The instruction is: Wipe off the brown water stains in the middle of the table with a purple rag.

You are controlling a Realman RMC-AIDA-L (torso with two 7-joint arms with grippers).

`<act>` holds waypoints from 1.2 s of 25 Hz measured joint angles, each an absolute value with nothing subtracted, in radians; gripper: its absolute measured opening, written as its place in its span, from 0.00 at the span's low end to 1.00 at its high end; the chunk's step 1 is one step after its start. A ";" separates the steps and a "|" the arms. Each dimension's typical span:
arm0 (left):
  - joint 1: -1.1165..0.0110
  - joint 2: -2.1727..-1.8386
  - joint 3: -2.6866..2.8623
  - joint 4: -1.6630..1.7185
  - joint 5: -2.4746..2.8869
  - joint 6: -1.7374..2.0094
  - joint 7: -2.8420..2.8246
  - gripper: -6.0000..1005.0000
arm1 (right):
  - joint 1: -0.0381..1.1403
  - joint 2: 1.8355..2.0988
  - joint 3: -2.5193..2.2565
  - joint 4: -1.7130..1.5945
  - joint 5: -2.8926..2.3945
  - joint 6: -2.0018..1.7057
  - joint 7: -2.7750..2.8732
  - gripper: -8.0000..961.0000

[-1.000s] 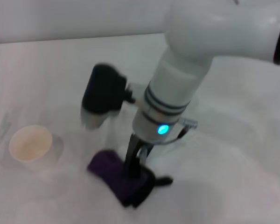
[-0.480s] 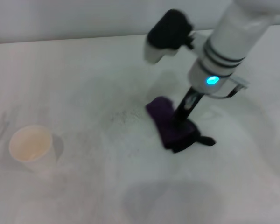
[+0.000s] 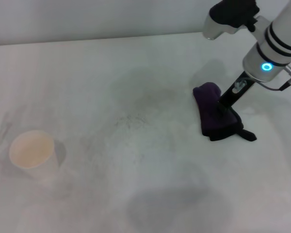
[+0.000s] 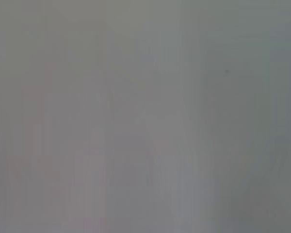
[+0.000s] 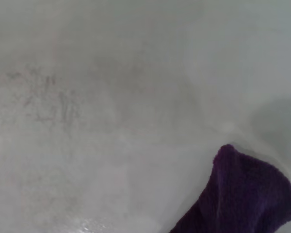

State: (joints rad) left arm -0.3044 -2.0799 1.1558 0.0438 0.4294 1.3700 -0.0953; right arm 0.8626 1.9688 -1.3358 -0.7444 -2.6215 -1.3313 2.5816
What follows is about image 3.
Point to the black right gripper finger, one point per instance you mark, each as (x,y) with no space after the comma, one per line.
(222,108)

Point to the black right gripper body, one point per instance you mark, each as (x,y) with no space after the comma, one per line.
(232,94)

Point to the purple rag with black trim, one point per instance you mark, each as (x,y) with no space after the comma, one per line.
(208,109)

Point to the white paper cup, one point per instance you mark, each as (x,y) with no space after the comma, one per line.
(31,149)

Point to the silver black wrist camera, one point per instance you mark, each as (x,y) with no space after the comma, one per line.
(230,14)

